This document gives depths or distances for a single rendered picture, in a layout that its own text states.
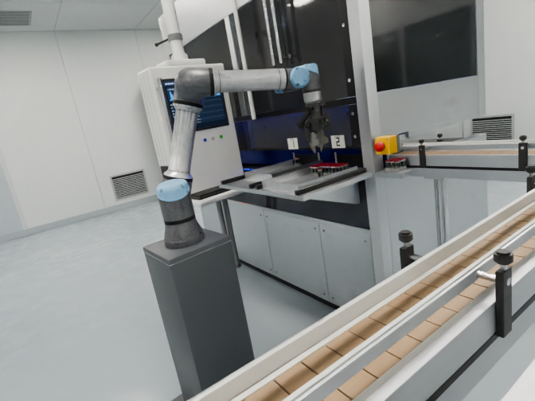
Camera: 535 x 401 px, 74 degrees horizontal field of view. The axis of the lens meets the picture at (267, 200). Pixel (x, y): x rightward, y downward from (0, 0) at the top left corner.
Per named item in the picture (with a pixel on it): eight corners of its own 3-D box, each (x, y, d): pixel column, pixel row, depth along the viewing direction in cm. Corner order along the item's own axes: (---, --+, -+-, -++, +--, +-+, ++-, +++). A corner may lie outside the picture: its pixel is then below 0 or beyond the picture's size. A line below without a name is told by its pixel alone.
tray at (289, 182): (318, 171, 179) (317, 165, 178) (357, 173, 157) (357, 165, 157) (263, 188, 161) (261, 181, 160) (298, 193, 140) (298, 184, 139)
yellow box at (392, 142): (386, 151, 154) (384, 134, 153) (400, 151, 148) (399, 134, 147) (375, 154, 150) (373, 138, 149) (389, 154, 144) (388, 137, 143)
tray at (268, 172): (293, 165, 213) (292, 159, 212) (323, 165, 192) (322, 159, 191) (245, 178, 195) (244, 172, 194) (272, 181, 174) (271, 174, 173)
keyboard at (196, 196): (241, 181, 231) (240, 177, 230) (255, 182, 220) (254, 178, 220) (187, 198, 206) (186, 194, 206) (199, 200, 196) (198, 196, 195)
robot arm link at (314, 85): (294, 68, 149) (314, 64, 151) (298, 94, 152) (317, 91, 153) (300, 64, 142) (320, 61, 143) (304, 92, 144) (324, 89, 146)
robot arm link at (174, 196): (162, 223, 126) (153, 187, 123) (164, 215, 139) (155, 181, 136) (196, 216, 129) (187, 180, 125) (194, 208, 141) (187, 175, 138)
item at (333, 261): (290, 221, 396) (277, 142, 376) (489, 270, 228) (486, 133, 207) (209, 252, 344) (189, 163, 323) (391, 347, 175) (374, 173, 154)
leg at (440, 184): (444, 325, 172) (435, 171, 154) (462, 332, 165) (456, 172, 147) (434, 333, 168) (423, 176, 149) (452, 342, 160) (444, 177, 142)
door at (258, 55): (247, 114, 226) (230, 15, 212) (294, 107, 188) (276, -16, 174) (247, 114, 226) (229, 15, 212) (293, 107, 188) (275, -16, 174)
